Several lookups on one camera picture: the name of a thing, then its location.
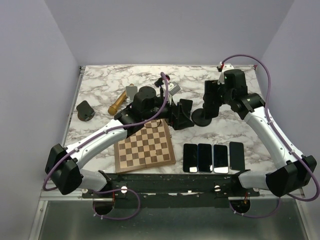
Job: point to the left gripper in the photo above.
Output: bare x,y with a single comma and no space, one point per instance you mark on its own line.
170,112

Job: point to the phone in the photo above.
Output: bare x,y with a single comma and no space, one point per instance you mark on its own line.
237,156
205,158
220,159
190,158

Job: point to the black tall round-base stand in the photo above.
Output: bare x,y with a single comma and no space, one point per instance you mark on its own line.
162,87

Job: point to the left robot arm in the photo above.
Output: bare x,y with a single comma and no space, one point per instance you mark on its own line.
65,164

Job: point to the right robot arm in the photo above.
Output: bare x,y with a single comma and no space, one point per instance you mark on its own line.
293,168

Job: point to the black folding phone stand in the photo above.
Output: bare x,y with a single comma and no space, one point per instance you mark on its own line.
186,105

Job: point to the white phone stand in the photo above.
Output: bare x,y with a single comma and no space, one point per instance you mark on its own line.
130,92

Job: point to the small black brown stand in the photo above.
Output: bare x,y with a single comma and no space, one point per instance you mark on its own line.
84,111

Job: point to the wooden chessboard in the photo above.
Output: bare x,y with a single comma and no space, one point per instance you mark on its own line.
150,147

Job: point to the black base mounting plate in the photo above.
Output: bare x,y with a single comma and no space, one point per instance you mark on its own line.
187,190

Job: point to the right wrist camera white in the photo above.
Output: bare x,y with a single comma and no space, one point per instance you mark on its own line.
222,68

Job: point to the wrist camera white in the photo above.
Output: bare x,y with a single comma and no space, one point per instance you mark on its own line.
171,89
222,68

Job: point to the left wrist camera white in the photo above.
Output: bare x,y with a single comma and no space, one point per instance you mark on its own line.
171,89

